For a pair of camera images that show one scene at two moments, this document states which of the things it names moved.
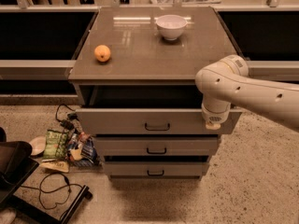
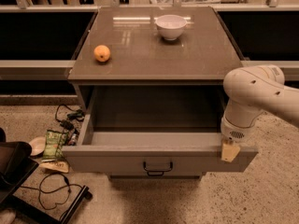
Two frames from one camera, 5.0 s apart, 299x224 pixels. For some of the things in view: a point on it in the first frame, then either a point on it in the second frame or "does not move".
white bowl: x=171 y=26 does not move
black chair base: x=16 y=168 does not move
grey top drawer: x=151 y=121 to x=153 y=151
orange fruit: x=102 y=53 does not move
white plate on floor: x=38 y=145 does not move
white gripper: x=214 y=117 to x=233 y=132
